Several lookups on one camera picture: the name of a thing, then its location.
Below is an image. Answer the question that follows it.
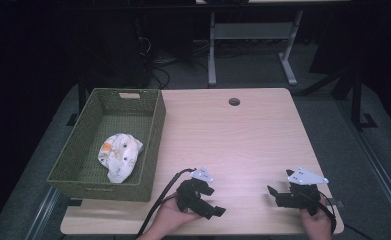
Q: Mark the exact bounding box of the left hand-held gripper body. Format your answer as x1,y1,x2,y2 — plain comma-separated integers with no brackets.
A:
175,166,215,215

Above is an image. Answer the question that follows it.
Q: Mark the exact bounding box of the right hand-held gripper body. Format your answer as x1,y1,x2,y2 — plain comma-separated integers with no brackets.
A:
274,166,330,217

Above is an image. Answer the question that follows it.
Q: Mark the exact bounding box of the white printed cloth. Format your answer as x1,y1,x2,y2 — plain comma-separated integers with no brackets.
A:
97,133,144,184

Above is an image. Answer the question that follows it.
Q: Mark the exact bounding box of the green woven basket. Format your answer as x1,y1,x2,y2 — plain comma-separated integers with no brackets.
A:
46,87,167,203

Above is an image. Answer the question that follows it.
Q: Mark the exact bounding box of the person's left hand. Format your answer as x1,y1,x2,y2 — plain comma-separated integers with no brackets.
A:
146,191,203,240

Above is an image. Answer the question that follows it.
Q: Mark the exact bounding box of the person's right hand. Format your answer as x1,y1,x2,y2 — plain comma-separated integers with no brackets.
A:
298,194,334,240

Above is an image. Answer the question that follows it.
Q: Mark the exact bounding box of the black metal stand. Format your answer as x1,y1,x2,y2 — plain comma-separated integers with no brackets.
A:
311,64,379,132

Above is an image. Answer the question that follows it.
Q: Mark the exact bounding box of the black table leg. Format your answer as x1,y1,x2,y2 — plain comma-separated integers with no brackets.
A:
65,75,87,128

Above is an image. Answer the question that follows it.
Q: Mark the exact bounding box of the dark computer tower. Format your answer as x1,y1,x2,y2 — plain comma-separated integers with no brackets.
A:
81,13,152,90

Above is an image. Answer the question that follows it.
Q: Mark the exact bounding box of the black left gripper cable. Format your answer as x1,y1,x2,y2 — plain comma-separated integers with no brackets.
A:
135,167,197,240

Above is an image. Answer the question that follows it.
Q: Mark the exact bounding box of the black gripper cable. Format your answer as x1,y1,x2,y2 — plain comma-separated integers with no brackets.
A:
135,167,197,240
317,190,375,240

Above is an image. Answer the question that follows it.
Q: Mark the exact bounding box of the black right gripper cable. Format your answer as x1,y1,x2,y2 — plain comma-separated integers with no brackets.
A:
317,190,375,240

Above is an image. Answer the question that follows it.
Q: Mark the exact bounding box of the metal floor rail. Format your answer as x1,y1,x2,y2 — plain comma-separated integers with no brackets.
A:
335,99,391,232
24,185,62,240

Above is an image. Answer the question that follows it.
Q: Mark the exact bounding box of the tangle of floor cables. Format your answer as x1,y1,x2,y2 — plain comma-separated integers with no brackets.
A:
139,34,247,90

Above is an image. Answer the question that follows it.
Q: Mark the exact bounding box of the grey metal desk frame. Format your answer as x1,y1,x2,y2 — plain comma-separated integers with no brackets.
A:
207,9,305,88

